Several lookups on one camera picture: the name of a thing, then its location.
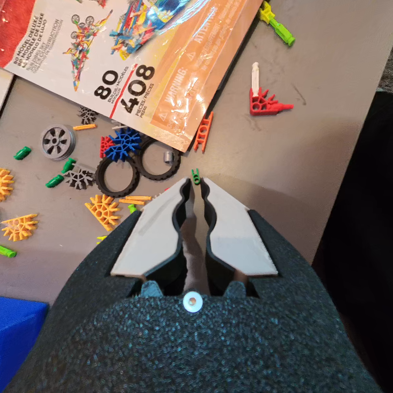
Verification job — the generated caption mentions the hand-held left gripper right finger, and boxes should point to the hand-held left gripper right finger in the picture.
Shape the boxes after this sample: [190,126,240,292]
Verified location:
[200,176,279,278]

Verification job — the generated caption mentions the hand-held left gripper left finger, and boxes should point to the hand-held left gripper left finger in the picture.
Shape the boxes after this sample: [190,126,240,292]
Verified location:
[110,176,195,278]

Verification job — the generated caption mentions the blue container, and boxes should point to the blue container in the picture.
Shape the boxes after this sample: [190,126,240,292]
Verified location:
[0,296,50,390]

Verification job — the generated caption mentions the yellow fan connector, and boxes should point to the yellow fan connector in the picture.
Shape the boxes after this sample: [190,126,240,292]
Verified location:
[0,168,15,201]
[1,213,39,242]
[84,194,122,231]

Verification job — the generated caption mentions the black rubber tire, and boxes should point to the black rubber tire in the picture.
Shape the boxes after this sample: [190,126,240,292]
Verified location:
[135,137,182,181]
[95,157,140,198]

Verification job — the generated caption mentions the dark grey snowflake connector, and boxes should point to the dark grey snowflake connector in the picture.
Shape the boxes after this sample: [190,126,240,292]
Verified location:
[77,106,99,125]
[63,167,96,189]

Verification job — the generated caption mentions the blue snowflake connector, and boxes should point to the blue snowflake connector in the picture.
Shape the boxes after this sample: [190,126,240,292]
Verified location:
[104,127,143,162]

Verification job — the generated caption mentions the red fan connector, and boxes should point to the red fan connector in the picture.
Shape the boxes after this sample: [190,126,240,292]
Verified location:
[249,87,294,116]
[99,137,114,158]

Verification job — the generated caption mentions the orange ladder connector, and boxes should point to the orange ladder connector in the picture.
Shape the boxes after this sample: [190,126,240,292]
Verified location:
[193,111,214,153]

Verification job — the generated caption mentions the person's black jacket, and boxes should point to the person's black jacket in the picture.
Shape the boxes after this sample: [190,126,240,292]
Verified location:
[312,89,393,393]

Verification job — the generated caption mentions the grey wheel hub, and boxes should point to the grey wheel hub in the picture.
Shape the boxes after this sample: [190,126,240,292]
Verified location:
[40,124,76,161]

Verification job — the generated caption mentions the printed toy packaging bag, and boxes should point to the printed toy packaging bag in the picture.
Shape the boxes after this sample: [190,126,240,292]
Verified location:
[0,0,264,153]

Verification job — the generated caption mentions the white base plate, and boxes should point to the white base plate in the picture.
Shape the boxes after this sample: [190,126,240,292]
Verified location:
[0,69,14,109]

